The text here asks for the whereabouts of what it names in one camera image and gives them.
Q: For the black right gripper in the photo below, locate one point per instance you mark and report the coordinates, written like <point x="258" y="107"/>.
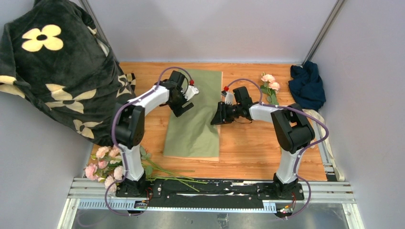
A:
<point x="221" y="116"/>

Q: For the aluminium frame post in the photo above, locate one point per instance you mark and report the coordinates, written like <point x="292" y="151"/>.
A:
<point x="337" y="7"/>
<point x="85" y="4"/>

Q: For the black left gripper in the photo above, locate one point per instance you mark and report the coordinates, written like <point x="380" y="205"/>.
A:
<point x="179" y="109"/>

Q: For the right aluminium frame post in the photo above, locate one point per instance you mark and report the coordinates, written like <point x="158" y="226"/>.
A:
<point x="337" y="7"/>

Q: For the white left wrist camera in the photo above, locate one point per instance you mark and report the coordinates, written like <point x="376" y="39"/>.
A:
<point x="190" y="92"/>

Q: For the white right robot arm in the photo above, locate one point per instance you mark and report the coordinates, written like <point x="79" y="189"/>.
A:
<point x="292" y="128"/>

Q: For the black and aluminium base rail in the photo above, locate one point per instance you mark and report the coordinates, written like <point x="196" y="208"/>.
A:
<point x="210" y="195"/>

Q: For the left aluminium frame post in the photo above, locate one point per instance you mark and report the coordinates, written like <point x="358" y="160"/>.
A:
<point x="85" y="4"/>

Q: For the green and peach wrapping paper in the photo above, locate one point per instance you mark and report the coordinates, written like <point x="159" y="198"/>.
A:
<point x="191" y="136"/>

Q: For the small pink flower sprig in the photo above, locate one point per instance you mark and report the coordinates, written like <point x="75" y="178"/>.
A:
<point x="270" y="87"/>

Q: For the pink fake flower bunch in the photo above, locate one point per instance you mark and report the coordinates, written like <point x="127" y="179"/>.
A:
<point x="115" y="169"/>

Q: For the navy blue cloth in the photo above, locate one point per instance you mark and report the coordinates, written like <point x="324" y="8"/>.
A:
<point x="306" y="86"/>

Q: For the dark floral fleece blanket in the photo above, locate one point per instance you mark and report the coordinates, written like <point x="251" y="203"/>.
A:
<point x="53" y="57"/>

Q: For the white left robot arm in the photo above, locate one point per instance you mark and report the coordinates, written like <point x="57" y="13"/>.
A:
<point x="128" y="125"/>

